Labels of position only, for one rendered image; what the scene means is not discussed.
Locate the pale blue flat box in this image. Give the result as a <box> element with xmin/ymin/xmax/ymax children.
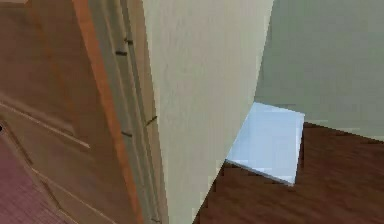
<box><xmin>225</xmin><ymin>101</ymin><xmax>306</xmax><ymax>187</ymax></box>

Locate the brown wooden room door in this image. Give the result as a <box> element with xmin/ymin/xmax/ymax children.
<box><xmin>0</xmin><ymin>0</ymin><xmax>145</xmax><ymax>224</ymax></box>

